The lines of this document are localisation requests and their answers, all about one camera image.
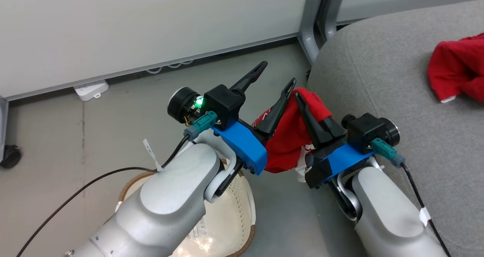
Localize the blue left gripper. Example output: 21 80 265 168
211 61 297 176

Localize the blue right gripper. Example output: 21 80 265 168
294 92 375 189

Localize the red garment with white print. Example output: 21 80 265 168
251 87 334 182

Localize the red garment with white cuff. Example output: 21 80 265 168
427 33 484 104

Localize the grey fabric sofa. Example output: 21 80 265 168
306 0 484 257

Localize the black round right gripper motor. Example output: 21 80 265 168
379 117 401 146

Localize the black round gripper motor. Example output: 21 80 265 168
379 117 401 146
167 86 205 126

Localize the black round left gripper motor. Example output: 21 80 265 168
167 86 205 126

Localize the white perforated laundry basket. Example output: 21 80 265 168
115 158 257 257

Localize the large white partition panel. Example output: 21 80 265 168
0 0 326 101

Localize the white power strip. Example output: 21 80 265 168
73 79 110 102

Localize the black caster wheel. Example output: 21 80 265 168
0 144 22 170

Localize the grey partition foot with caster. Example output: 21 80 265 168
0 96 9 164

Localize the teal left cable connector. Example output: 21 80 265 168
184 111 219 140

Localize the teal cable connector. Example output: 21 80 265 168
369 137 406 168
184 111 219 140

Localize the teal right cable connector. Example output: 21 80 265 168
369 137 406 168

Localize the white coiled cable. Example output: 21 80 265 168
145 59 194 75

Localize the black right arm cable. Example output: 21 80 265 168
400 164 451 257

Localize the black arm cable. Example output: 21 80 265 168
400 164 451 257
15 135 190 257

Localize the white cable tag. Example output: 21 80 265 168
419 207 432 227
143 138 163 172

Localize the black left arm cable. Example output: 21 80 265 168
15 135 190 257

